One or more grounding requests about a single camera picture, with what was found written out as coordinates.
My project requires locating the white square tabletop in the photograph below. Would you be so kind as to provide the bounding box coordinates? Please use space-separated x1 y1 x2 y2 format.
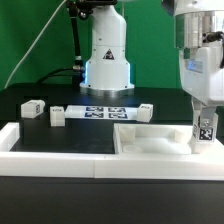
113 123 224 155

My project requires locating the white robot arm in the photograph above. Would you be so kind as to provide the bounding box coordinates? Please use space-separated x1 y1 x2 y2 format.
80 0 224 128

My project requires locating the white tag plate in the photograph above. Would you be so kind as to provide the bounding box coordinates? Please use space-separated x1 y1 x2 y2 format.
65 105 137 120

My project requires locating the white U-shaped fence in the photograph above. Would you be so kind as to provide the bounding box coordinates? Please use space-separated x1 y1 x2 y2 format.
0 123 224 181

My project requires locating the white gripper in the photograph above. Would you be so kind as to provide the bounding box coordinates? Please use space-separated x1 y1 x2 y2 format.
179 44 224 128

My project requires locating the white cable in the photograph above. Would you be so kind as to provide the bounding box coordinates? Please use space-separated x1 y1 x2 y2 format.
3 0 68 90

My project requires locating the black cable bundle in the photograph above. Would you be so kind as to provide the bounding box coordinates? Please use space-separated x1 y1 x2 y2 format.
35 0 93 85

